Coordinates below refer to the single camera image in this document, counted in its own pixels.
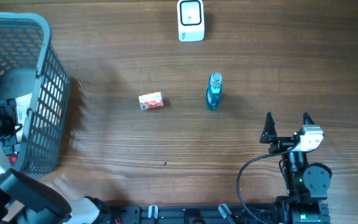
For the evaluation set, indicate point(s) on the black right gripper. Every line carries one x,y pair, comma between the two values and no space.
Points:
282,142

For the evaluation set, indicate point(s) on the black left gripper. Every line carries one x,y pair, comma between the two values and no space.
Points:
7,108

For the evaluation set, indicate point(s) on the blue liquid bottle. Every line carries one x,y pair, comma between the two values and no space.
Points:
214,90

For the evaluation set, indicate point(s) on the red Kleenex tissue pack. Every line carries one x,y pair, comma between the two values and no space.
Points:
151,100

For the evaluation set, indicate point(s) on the clear plastic bag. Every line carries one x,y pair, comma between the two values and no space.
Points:
22,104

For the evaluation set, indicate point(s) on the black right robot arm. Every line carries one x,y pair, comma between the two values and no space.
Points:
307,183

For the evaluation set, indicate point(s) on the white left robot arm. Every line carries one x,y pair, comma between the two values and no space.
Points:
41,204

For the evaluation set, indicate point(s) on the white barcode scanner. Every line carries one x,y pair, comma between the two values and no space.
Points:
190,17

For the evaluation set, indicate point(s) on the grey plastic mesh basket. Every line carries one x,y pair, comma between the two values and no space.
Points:
29,64

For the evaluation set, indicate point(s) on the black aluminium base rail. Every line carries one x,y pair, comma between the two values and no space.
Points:
263,212

